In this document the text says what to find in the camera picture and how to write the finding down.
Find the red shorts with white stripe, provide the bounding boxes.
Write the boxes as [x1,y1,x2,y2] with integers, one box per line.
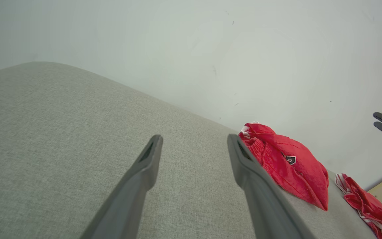
[238,122,330,212]

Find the red basketball jersey with number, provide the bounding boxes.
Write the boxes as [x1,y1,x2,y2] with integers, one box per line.
[335,173,382,239]

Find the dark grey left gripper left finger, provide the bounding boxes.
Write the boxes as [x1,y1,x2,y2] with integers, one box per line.
[80,134,164,239]

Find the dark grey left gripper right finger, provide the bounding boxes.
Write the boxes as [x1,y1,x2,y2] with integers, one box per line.
[227,134,316,239]

